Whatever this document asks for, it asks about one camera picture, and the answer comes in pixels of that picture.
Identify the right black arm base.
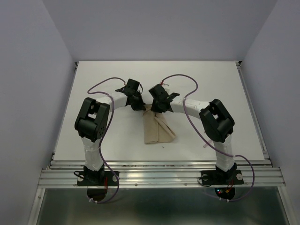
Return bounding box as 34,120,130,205
198,163,244,187

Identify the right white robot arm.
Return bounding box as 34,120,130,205
149,84,237,183

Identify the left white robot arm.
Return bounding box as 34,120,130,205
75,79,145,185

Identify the beige cloth napkin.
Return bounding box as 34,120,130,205
143,105,176,144

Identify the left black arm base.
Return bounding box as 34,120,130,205
74,166,119,187

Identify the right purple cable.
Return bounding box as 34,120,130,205
159,74,256,203

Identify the aluminium front rail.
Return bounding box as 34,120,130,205
28,157,297,225

